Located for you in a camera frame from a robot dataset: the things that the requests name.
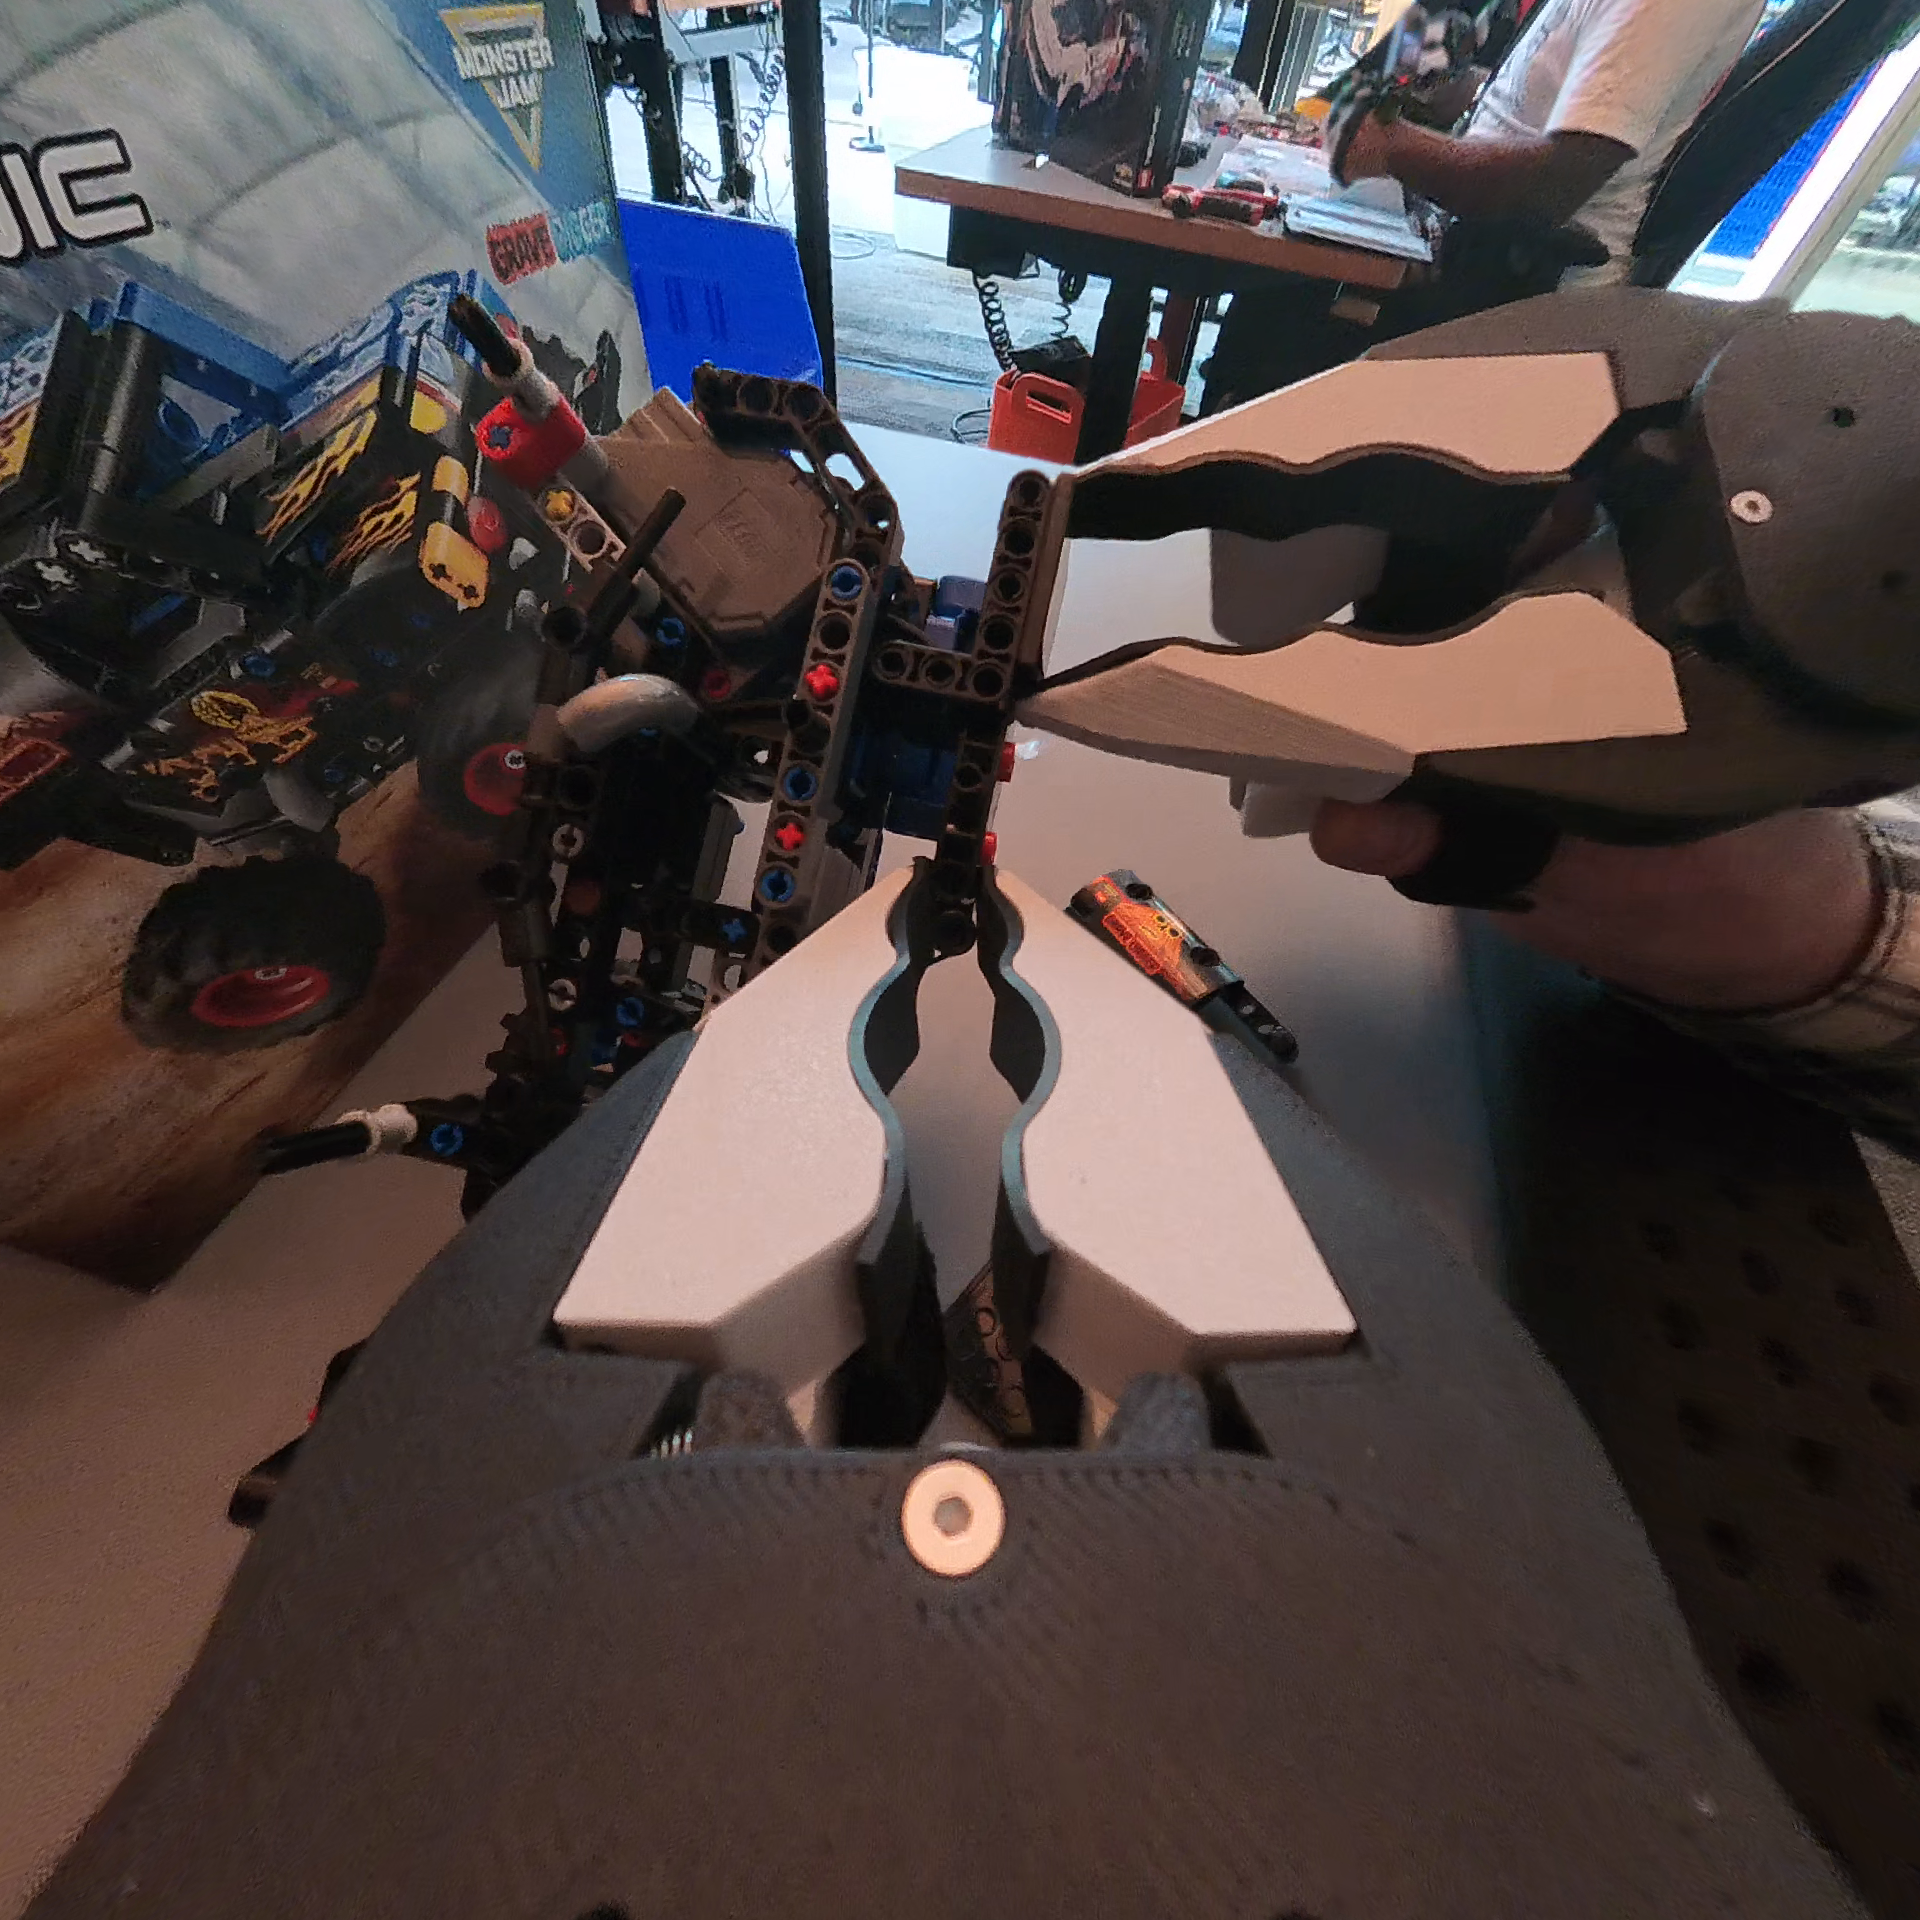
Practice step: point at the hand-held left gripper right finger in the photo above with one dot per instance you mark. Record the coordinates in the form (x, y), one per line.
(1184, 1200)

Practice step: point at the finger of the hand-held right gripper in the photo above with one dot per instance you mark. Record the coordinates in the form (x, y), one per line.
(1425, 692)
(1440, 405)

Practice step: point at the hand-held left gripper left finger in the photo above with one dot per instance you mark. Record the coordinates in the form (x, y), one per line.
(720, 1200)

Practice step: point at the black orange print side panel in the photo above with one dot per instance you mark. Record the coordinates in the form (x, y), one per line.
(1154, 939)

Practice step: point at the toy brick monster truck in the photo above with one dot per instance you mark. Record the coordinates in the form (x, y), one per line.
(720, 524)

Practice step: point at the person's right forearm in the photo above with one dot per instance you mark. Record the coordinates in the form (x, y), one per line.
(1882, 975)

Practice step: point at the person's right hand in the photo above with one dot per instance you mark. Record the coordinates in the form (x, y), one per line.
(1693, 915)

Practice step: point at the red container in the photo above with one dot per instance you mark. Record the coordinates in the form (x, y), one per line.
(1050, 422)

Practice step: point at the wooden table black legs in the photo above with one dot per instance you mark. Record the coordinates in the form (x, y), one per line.
(1078, 203)

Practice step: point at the dark toy set box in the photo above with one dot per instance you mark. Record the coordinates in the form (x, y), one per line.
(1096, 90)

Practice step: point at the black perforated seat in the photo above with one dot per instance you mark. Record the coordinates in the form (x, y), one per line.
(1724, 1349)

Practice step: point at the blue plastic bin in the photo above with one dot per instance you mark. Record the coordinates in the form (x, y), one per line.
(704, 284)

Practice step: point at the toy set cardboard box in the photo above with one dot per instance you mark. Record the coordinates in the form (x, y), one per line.
(225, 224)

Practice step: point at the black metal post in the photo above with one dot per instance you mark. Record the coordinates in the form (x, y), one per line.
(810, 182)

